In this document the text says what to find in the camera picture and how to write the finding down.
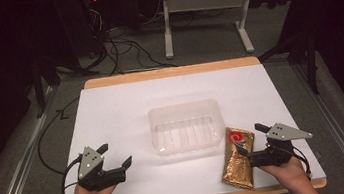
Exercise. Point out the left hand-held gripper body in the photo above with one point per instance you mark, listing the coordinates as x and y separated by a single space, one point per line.
90 161

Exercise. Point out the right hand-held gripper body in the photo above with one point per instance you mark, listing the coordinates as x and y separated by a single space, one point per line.
284 133

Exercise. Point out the gold snack packet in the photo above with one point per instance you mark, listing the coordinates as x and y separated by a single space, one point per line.
240 165

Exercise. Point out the clear plastic container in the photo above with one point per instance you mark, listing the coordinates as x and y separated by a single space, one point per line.
186 127

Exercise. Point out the person's right hand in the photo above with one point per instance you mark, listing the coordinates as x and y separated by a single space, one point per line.
289 172

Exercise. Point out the white paper sheet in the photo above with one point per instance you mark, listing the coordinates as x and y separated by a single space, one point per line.
122 117

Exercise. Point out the black metal stand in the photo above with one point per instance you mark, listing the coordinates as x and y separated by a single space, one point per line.
38 91
312 58

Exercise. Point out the metal floor rail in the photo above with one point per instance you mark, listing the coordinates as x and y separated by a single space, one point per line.
330 116
18 171

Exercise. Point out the white metal desk frame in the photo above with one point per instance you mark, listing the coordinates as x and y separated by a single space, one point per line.
204 2

